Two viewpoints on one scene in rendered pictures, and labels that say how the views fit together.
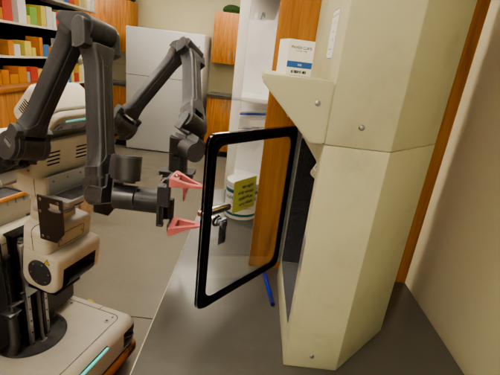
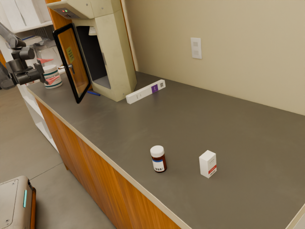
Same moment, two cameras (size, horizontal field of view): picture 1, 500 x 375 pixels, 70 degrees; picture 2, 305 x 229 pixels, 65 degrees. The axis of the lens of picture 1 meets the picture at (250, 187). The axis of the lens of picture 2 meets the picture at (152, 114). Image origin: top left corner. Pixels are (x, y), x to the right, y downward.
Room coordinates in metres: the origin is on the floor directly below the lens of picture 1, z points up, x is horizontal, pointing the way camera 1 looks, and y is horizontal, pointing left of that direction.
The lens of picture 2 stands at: (-0.61, 0.44, 1.51)
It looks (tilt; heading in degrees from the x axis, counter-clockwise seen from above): 28 degrees down; 327
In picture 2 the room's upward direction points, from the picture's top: 11 degrees counter-clockwise
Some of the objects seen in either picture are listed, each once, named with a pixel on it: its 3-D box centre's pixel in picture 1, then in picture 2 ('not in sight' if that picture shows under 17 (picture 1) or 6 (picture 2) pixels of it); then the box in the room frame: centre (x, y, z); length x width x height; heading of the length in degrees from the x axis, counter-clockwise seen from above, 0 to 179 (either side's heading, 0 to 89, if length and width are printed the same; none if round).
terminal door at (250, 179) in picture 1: (248, 213); (74, 62); (0.77, 0.00, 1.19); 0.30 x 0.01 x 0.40; 142
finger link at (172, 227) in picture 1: (181, 217); (50, 76); (0.76, 0.15, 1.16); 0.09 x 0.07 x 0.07; 91
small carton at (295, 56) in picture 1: (295, 58); not in sight; (0.70, -0.05, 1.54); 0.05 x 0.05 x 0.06; 17
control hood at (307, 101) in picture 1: (287, 100); (68, 10); (0.74, -0.05, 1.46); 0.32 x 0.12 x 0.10; 1
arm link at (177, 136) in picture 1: (179, 145); (18, 56); (1.03, 0.22, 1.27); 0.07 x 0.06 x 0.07; 41
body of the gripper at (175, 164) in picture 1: (178, 164); (22, 66); (1.04, 0.23, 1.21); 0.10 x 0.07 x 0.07; 90
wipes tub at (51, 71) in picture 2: not in sight; (51, 76); (1.32, 0.03, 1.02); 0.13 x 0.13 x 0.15
